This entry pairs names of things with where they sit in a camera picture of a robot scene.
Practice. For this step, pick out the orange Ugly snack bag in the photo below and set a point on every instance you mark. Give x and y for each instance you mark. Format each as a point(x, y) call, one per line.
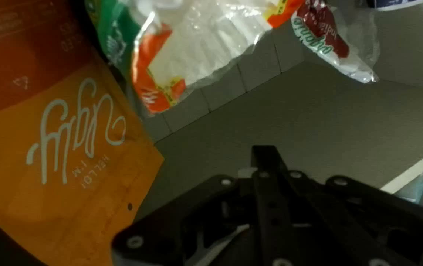
point(74, 158)

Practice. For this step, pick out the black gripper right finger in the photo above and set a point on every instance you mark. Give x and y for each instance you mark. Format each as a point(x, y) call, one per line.
point(341, 222)

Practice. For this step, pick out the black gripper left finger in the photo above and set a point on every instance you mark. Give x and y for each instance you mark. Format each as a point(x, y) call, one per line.
point(181, 229)

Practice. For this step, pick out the white paper bowls package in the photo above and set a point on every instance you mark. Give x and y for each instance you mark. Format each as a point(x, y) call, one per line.
point(168, 49)

